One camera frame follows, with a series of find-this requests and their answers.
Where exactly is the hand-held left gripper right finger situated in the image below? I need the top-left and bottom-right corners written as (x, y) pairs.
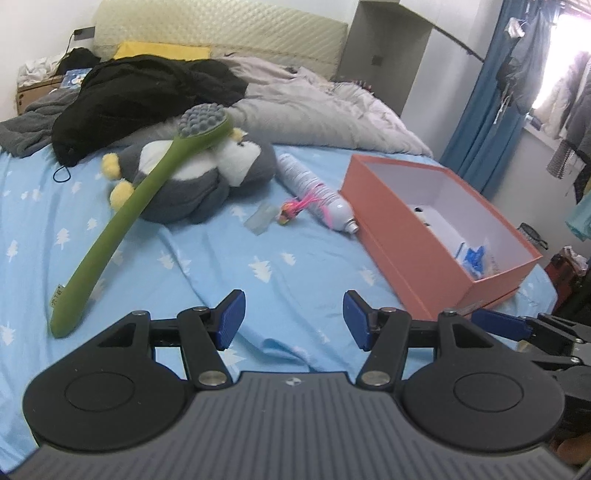
top-left (342, 290), bottom-right (497, 389)

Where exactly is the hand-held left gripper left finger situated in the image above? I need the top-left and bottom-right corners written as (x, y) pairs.
top-left (95, 290), bottom-right (246, 389)

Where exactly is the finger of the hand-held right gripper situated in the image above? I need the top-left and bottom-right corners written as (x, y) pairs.
top-left (471, 308), bottom-right (578, 344)

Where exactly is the blue plastic packet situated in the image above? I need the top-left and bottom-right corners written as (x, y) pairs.
top-left (455, 237), bottom-right (492, 280)

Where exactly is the salmon cardboard box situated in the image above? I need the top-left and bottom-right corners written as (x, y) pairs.
top-left (339, 154), bottom-right (544, 323)

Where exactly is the blue tree-print bed sheet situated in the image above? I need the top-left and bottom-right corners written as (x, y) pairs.
top-left (0, 138), bottom-right (559, 457)

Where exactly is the red and dark bag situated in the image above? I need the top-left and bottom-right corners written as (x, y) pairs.
top-left (545, 247), bottom-right (591, 315)

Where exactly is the small clear plastic packet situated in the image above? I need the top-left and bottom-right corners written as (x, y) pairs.
top-left (244, 202), bottom-right (278, 234)

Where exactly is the pink feather toy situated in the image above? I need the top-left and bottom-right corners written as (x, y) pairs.
top-left (276, 185), bottom-right (333, 228)

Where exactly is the teal hanging garment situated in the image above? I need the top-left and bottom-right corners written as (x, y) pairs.
top-left (566, 194), bottom-right (591, 241)

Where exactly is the grey penguin plush toy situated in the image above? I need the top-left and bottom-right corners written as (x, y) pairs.
top-left (100, 128), bottom-right (277, 224)

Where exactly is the white spray bottle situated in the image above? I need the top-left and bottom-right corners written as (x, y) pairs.
top-left (276, 153), bottom-right (361, 235)

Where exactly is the striped grey hanging garment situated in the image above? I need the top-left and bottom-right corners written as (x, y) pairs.
top-left (546, 138), bottom-right (578, 181)

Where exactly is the blue curtain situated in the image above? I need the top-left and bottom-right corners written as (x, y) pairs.
top-left (438, 0), bottom-right (561, 195)

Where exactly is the light grey duvet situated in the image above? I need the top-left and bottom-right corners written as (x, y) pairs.
top-left (226, 55), bottom-right (435, 155)

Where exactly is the white hanging coat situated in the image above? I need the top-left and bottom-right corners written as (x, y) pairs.
top-left (536, 55), bottom-right (587, 139)

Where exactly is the black jacket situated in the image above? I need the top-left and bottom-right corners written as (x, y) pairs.
top-left (51, 54), bottom-right (250, 168)

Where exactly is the dark grey fleece blanket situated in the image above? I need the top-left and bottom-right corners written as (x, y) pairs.
top-left (0, 88), bottom-right (84, 158)

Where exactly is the yellow pillow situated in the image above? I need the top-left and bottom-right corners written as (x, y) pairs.
top-left (113, 41), bottom-right (212, 62)

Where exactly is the blue printed book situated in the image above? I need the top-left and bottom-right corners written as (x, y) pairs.
top-left (61, 68), bottom-right (93, 88)

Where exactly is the black curtain rod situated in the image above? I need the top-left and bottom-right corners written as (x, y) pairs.
top-left (416, 0), bottom-right (485, 63)

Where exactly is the beige quilted headboard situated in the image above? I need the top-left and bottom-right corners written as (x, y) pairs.
top-left (92, 0), bottom-right (349, 79)

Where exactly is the brown cardboard box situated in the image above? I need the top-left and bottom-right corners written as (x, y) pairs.
top-left (16, 74), bottom-right (65, 116)

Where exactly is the black cloth bundle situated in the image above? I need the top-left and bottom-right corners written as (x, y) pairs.
top-left (55, 47), bottom-right (100, 75)

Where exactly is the white crumpled cloth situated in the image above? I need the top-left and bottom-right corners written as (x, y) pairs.
top-left (18, 55), bottom-right (65, 86)

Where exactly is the black wire basket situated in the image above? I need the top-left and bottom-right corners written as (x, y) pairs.
top-left (517, 222), bottom-right (550, 252)

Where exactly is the green long-handled massage brush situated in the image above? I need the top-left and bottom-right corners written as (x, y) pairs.
top-left (48, 104), bottom-right (234, 339)

